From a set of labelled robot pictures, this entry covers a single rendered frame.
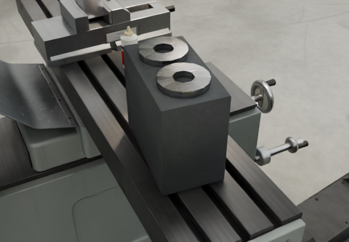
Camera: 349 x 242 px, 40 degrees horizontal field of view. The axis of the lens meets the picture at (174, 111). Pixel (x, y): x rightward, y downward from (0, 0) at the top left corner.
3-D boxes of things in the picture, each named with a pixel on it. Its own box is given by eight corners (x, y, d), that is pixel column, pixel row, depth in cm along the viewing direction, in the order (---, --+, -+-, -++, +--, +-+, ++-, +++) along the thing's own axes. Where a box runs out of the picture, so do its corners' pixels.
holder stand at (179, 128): (182, 112, 104) (183, 28, 92) (225, 180, 87) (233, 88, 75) (128, 124, 100) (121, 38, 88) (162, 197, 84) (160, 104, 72)
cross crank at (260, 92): (260, 98, 170) (264, 70, 163) (281, 116, 162) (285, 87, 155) (222, 110, 164) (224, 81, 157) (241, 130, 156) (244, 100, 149)
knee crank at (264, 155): (300, 140, 166) (303, 126, 162) (312, 150, 162) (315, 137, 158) (247, 160, 158) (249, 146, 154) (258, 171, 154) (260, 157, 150)
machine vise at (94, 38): (149, 15, 142) (148, -20, 136) (173, 36, 132) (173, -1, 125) (32, 42, 129) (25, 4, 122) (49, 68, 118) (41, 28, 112)
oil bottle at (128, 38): (135, 61, 121) (132, 21, 115) (141, 68, 118) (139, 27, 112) (120, 64, 120) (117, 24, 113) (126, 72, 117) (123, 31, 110)
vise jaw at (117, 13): (112, 3, 132) (111, -11, 130) (131, 20, 124) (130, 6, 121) (92, 7, 130) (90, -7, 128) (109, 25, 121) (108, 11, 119)
